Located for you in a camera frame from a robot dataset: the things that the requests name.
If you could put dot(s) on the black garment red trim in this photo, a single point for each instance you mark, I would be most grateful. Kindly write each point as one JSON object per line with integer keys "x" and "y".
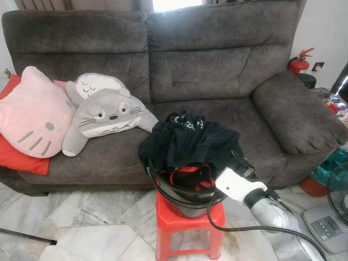
{"x": 190, "y": 182}

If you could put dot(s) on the red plastic basin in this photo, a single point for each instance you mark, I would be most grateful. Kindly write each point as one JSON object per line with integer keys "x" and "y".
{"x": 311, "y": 187}

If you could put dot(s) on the black shirt white lettering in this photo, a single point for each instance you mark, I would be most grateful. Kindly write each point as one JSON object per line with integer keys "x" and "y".
{"x": 185, "y": 144}

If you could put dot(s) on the black round laundry basket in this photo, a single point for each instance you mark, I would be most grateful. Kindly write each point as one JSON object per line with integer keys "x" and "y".
{"x": 185, "y": 204}

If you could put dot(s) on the red plastic stool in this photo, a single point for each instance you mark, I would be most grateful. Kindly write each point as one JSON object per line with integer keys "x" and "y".
{"x": 190, "y": 223}

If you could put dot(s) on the teal plastic bag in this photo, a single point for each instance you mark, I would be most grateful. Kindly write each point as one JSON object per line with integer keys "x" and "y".
{"x": 331, "y": 163}

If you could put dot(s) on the black fan grey base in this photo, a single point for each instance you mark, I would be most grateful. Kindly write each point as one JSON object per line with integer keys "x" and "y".
{"x": 326, "y": 225}

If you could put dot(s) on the black round bin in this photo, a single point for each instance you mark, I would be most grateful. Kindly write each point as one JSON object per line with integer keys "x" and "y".
{"x": 306, "y": 80}

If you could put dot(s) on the dark brown fabric sofa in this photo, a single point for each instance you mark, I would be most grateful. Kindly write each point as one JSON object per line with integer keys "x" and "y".
{"x": 217, "y": 65}

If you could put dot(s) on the red fire extinguisher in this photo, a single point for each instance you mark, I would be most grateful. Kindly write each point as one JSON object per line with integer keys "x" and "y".
{"x": 298, "y": 65}

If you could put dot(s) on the grey Totoro plush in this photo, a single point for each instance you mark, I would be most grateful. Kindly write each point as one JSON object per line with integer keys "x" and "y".
{"x": 106, "y": 111}

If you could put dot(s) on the grey sleeping plush cushion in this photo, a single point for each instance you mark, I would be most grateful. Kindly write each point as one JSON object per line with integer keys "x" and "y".
{"x": 95, "y": 84}

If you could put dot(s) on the pink cat face cushion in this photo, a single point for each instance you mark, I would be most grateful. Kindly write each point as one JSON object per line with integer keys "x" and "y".
{"x": 32, "y": 114}

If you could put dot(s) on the red cushion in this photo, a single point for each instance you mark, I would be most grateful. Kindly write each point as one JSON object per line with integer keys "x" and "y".
{"x": 16, "y": 157}

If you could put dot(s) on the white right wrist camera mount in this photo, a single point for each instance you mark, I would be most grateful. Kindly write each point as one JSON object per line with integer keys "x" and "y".
{"x": 236, "y": 185}

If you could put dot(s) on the wall power socket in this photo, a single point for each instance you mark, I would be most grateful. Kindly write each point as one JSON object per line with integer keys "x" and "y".
{"x": 318, "y": 66}

